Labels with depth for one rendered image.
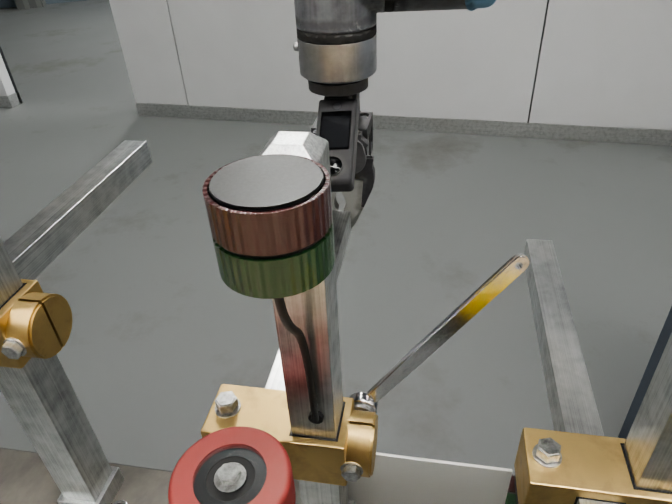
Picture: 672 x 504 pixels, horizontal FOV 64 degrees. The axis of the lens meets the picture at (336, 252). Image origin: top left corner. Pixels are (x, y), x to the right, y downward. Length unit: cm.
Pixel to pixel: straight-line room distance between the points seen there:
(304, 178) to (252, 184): 2
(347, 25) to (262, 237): 40
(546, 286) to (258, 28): 277
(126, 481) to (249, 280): 44
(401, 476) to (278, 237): 34
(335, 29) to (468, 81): 247
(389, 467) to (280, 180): 33
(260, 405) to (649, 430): 28
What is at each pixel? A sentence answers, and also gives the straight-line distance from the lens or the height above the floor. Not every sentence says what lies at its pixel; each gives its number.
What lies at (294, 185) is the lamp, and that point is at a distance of 25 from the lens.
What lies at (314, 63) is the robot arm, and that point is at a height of 105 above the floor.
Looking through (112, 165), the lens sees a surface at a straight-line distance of 68.
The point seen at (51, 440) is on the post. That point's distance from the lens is 57.
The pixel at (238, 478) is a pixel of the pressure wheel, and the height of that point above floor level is 91.
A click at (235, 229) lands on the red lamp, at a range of 24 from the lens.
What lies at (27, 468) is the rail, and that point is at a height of 70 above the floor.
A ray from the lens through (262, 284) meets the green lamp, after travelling 26.
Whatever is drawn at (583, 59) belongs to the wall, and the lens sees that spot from 306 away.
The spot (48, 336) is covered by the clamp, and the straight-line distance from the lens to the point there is 48.
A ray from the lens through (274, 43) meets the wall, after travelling 322.
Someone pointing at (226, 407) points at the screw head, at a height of 88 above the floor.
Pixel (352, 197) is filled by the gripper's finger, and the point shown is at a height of 88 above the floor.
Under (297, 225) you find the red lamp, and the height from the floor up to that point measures 110.
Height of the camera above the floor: 122
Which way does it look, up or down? 35 degrees down
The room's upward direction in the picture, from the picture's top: 3 degrees counter-clockwise
